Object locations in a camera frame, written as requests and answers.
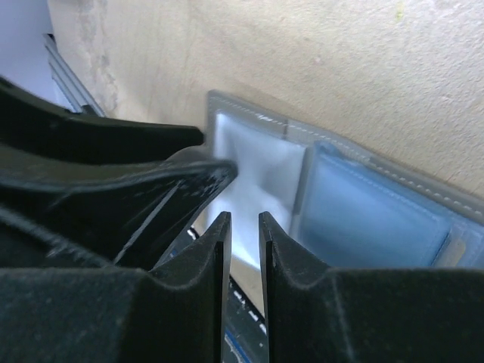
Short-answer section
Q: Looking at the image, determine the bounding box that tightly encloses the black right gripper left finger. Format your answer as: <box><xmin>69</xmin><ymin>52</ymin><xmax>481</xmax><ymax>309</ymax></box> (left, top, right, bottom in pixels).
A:
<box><xmin>1</xmin><ymin>211</ymin><xmax>231</xmax><ymax>362</ymax></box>

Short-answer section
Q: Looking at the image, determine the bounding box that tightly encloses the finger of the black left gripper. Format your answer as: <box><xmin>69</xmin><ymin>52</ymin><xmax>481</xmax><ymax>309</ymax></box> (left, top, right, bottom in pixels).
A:
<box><xmin>1</xmin><ymin>154</ymin><xmax>237</xmax><ymax>269</ymax></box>
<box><xmin>1</xmin><ymin>78</ymin><xmax>204</xmax><ymax>165</ymax></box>

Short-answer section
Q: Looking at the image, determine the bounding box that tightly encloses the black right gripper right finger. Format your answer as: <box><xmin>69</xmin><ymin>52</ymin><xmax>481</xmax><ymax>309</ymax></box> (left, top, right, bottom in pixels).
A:
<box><xmin>259</xmin><ymin>212</ymin><xmax>483</xmax><ymax>362</ymax></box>

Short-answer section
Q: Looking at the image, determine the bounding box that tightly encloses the grey card holder wallet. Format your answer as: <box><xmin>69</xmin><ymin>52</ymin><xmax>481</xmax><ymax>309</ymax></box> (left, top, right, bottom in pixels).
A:
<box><xmin>150</xmin><ymin>88</ymin><xmax>484</xmax><ymax>363</ymax></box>

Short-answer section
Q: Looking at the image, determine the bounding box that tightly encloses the aluminium frame rail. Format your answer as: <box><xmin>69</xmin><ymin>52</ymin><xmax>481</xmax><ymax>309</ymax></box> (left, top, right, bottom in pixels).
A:
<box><xmin>43</xmin><ymin>33</ymin><xmax>106</xmax><ymax>117</ymax></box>

